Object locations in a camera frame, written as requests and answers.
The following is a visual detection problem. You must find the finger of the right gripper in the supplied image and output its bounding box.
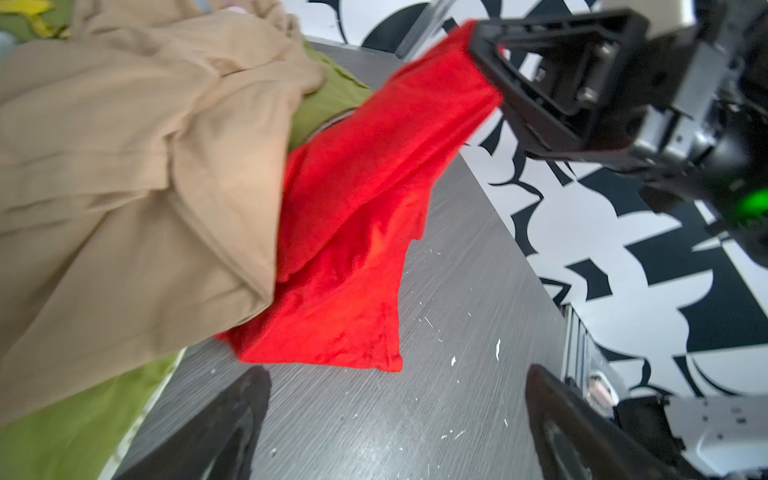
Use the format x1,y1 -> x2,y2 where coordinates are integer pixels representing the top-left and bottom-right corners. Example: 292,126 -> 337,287
469,8 -> 649,153

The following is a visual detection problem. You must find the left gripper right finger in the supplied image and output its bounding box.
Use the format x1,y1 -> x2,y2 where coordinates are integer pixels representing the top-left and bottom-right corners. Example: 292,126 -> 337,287
525,364 -> 684,479

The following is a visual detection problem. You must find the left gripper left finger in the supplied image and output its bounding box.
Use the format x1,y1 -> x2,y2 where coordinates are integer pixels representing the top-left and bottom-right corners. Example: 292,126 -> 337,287
119,366 -> 271,480

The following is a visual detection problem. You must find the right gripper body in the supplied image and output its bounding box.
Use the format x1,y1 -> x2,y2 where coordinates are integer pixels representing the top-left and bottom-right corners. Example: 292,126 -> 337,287
575,1 -> 744,180

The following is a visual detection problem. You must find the red cloth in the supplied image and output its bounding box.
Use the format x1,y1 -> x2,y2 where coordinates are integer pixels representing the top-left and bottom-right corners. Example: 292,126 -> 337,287
221,21 -> 501,372

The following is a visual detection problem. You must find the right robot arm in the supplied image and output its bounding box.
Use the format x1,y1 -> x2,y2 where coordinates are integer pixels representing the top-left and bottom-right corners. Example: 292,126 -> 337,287
469,1 -> 767,479

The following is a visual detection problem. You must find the green cloth with cartoon print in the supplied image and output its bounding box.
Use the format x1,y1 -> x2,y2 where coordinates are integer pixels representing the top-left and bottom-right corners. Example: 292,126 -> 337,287
0,0 -> 376,480

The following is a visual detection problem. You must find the beige cloth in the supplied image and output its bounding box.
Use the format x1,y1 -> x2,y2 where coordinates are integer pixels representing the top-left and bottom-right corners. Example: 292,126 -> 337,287
0,0 -> 326,427

